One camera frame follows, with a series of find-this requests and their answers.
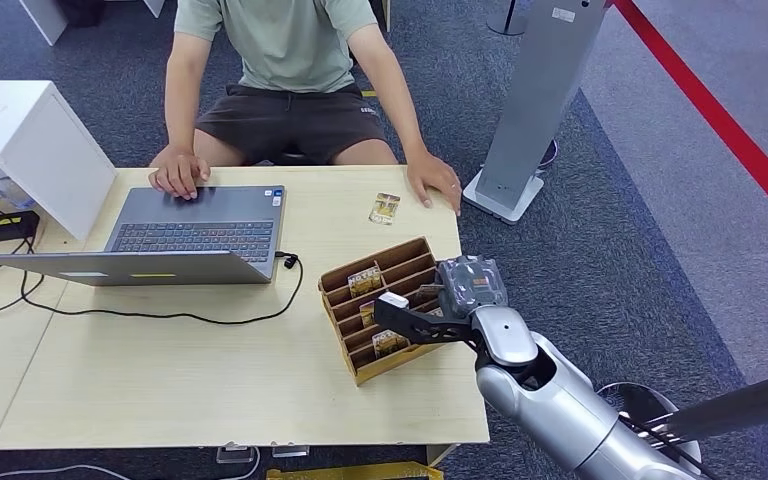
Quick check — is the person's right hand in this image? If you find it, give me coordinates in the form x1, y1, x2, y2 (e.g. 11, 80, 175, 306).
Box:
147, 149, 212, 202

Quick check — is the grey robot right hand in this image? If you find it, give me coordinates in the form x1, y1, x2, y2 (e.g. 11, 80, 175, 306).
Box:
434, 254, 510, 319

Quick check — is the person's left hand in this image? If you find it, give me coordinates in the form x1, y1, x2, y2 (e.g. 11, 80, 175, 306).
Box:
405, 151, 464, 218

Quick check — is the wooden slotted card holder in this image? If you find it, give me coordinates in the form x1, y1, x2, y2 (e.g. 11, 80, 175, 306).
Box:
317, 236, 457, 388

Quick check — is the person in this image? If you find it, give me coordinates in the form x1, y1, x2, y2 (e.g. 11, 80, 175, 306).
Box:
147, 0, 464, 218

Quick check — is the grey laptop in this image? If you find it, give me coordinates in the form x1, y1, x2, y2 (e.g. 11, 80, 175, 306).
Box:
0, 185, 287, 288

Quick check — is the black round floor base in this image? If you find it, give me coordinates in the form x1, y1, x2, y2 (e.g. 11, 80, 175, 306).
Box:
537, 138, 560, 171

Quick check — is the grey kiosk stand white base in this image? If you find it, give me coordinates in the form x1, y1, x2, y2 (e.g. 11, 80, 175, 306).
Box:
462, 0, 615, 227

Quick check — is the white cabinet box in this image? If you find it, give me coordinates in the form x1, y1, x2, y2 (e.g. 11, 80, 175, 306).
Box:
0, 80, 119, 242

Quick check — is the dark stanchion base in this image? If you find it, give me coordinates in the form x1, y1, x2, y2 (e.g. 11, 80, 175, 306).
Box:
486, 0, 534, 37

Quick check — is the black power adapter yellow label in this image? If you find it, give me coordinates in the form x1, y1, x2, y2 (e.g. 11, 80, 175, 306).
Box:
0, 209, 41, 246

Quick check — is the white furniture panel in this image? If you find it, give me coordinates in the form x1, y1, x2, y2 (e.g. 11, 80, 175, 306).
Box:
18, 0, 69, 47

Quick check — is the yellow strip under table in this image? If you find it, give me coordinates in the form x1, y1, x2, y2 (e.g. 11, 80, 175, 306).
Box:
265, 461, 446, 480

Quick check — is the red barrier belt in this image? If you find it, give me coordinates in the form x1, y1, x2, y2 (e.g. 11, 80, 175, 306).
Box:
613, 0, 768, 244

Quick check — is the black laptop power cable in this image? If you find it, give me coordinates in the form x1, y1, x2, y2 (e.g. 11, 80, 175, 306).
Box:
0, 235, 305, 327

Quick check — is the white floor cable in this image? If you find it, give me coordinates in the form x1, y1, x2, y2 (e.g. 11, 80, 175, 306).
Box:
0, 447, 263, 480

